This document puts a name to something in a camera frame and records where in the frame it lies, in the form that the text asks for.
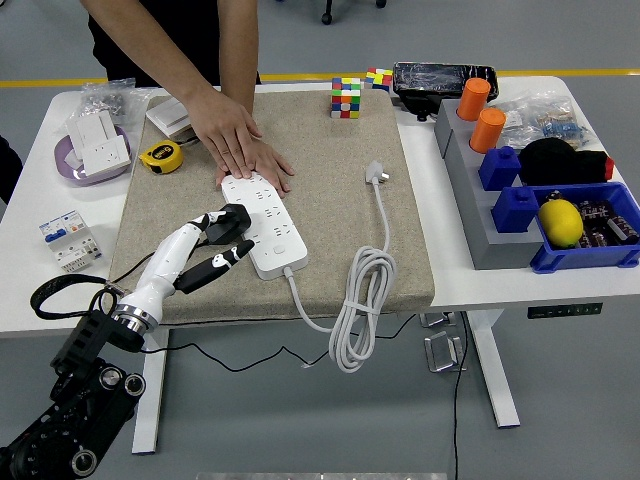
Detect person's right hand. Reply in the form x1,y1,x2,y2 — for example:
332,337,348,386
187,88,264,180

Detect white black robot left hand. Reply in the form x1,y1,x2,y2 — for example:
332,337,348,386
115,209,256,321

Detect person's left hand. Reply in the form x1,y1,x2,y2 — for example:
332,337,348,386
214,138,296,197

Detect white power strip with cord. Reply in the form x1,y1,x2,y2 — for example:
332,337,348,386
220,159,400,374

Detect yellow tape measure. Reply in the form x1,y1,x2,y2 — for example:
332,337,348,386
138,139,185,175

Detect grey-brown fabric mat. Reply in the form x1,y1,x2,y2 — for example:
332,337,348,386
108,89,436,326

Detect large colourful puzzle cube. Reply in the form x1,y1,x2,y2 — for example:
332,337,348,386
329,76,363,120

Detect white blue circuit breaker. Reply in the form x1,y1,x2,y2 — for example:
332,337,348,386
38,209,104,274

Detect person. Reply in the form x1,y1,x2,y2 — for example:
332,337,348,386
87,0,262,89

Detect clear bag metal screws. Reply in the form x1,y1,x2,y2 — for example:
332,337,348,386
79,78,154,126

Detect purple plate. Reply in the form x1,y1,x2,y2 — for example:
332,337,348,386
53,124,133,188

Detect small colourful puzzle cube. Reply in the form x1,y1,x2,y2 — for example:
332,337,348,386
363,67,394,94

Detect white table leg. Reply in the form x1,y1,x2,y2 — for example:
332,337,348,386
462,309,521,430
131,329,171,456

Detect black chair base castor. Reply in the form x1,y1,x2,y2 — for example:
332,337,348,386
319,0,389,26

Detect small black device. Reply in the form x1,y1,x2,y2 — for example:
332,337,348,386
401,94,442,123

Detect black plastic-wrapped box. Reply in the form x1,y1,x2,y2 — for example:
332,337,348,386
392,61,500,104

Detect dark rounded object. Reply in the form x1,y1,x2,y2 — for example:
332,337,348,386
0,134,24,205

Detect grey stepped block base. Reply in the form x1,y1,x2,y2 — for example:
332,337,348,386
433,97,546,272

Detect orange plastic cylinder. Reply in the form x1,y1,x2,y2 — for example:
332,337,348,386
468,107,508,154
457,77,492,122

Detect small blue studded block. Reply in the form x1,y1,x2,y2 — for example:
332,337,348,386
478,145,523,192

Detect large blue studded block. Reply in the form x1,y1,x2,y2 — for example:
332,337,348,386
490,185,544,235

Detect clear bag white parts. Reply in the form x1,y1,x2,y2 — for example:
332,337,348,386
499,97,544,149

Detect black fabric bundle red end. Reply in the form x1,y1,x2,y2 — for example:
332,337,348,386
518,137,615,187

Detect clear bag blue parts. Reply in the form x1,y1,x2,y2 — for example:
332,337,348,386
534,94,594,151

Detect yellow lemon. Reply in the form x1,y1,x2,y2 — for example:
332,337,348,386
537,199,585,249

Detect blue plastic bin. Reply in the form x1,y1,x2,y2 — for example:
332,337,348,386
529,181,640,275

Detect black table control panel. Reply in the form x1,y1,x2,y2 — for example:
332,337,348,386
526,302,604,320

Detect dark capacitors pile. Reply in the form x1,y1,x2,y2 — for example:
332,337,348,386
574,197,640,250

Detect beige wall switch panel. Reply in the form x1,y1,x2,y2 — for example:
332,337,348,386
162,119,199,141

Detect white wall switch panel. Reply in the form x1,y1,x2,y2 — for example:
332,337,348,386
145,96,194,132

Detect white wall socket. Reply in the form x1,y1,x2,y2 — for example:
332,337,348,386
79,137,130,177

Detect white blank switch plate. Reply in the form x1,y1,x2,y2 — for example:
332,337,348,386
65,110,120,154

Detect thin black cable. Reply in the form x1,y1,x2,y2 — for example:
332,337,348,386
347,313,419,351

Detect small silver metal bracket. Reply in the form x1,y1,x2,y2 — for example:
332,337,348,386
418,312,457,330

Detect large silver metal bracket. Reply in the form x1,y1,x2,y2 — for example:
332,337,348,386
423,330,469,374

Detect black floor power cable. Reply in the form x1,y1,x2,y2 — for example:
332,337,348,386
452,312,471,480

